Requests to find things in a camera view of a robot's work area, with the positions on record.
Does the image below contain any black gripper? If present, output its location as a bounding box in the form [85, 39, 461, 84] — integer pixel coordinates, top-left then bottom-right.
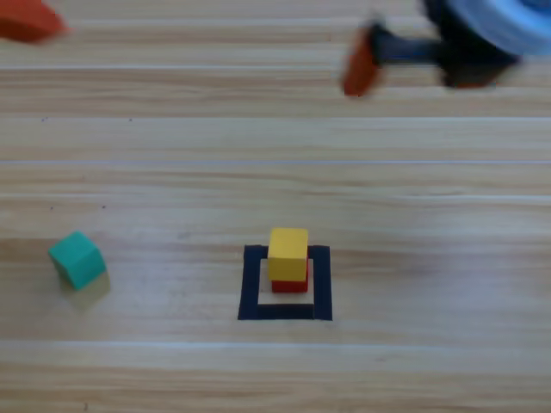
[339, 0, 524, 98]

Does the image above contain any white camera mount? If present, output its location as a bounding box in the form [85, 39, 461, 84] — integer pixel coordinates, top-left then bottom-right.
[445, 0, 551, 57]

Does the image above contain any black tape square outline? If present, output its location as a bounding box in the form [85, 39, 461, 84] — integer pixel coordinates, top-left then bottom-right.
[237, 244, 333, 323]

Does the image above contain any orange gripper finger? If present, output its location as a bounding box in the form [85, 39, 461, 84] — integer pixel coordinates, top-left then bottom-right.
[0, 0, 73, 44]

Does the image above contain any green wooden block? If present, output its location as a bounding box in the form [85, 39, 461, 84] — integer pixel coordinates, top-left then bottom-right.
[46, 231, 108, 291]

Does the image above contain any red wooden block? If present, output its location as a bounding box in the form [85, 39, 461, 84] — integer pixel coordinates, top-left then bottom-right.
[270, 257, 310, 294]

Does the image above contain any yellow wooden block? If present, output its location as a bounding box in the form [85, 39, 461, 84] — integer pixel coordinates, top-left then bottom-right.
[267, 227, 310, 281]

